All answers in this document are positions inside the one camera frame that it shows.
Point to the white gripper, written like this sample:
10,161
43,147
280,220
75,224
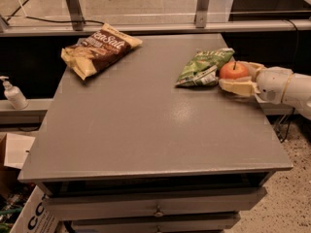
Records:
271,83

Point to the brown cardboard box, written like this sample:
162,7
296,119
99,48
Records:
13,151

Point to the white pump bottle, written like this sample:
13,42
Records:
14,94

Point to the red apple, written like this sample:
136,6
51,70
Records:
233,70

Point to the right metal railing post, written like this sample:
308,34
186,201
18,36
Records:
200,18

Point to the left metal railing post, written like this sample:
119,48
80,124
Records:
76,15

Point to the lower grey drawer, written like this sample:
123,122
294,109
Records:
199,223

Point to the white cardboard box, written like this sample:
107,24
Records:
34,217

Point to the brown sea salt chip bag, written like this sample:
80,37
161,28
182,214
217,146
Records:
98,51

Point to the green jalapeno chip bag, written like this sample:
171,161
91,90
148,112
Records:
202,69

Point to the grey drawer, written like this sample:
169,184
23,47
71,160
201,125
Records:
156,204
199,223

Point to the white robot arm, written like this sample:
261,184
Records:
297,93

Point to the top grey drawer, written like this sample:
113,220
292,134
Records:
156,204

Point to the grey drawer cabinet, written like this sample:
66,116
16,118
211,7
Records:
132,130

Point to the metal railing post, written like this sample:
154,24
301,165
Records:
76,15
200,18

